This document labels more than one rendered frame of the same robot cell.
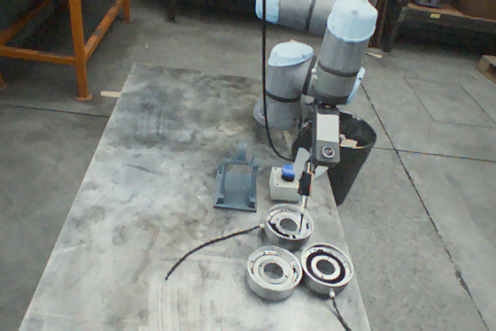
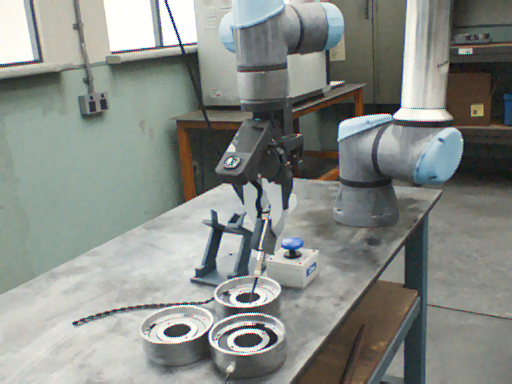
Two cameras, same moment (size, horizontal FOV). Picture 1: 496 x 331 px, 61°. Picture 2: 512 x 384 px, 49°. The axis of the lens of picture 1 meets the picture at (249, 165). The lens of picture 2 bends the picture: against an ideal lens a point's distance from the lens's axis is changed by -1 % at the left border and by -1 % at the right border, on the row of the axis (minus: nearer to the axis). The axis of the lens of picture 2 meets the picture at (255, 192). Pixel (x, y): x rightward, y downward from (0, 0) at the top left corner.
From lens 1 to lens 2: 0.68 m
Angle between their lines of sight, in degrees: 41
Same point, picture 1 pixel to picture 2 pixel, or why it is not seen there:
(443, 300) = not seen: outside the picture
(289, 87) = (358, 165)
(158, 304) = (44, 340)
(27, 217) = not seen: hidden behind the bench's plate
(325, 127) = (243, 139)
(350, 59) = (250, 49)
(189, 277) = (96, 328)
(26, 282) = not seen: outside the picture
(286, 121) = (363, 214)
